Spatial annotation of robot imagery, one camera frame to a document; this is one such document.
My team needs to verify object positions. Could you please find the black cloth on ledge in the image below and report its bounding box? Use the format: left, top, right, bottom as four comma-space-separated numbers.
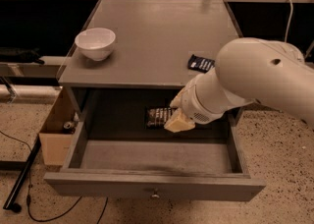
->
0, 47, 45, 65

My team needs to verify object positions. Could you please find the metal can in box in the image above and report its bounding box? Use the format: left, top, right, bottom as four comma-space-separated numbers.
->
63, 121, 76, 134

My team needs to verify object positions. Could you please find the white ceramic bowl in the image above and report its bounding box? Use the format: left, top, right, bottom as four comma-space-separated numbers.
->
75, 28, 116, 61

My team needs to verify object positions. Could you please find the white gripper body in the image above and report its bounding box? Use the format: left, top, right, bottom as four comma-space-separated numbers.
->
180, 79, 224, 125

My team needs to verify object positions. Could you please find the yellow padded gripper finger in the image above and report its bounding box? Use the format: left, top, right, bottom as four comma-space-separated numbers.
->
164, 108, 195, 133
170, 88, 184, 108

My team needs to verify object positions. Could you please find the white cable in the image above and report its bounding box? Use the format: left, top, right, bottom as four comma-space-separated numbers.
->
278, 0, 294, 44

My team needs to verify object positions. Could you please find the black metal floor bar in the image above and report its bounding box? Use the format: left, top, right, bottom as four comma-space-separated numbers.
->
0, 138, 41, 213

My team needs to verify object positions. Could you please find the cardboard box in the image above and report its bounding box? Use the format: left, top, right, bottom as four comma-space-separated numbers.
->
38, 88, 76, 166

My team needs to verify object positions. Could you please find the metal drawer knob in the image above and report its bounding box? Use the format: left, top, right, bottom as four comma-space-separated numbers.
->
150, 189, 160, 199

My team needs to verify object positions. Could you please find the black floor cable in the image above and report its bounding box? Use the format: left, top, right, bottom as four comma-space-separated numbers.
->
0, 130, 109, 224

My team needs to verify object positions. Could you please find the grey cabinet with counter top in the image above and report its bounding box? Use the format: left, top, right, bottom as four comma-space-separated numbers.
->
60, 0, 239, 113

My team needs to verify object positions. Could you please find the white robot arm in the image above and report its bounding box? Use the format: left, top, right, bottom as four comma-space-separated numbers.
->
164, 38, 314, 133

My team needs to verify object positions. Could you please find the open grey top drawer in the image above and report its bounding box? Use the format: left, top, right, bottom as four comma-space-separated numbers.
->
44, 115, 266, 201

